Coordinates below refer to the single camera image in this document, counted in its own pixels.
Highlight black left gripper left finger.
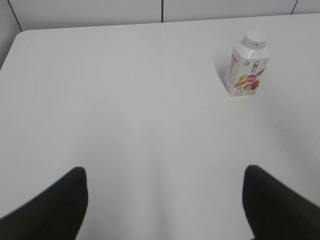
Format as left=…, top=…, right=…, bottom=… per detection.
left=0, top=167, right=88, bottom=240

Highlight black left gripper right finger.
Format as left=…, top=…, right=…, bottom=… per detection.
left=242, top=165, right=320, bottom=240

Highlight white yili changqing yogurt bottle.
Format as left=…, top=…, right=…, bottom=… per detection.
left=224, top=40, right=270, bottom=97

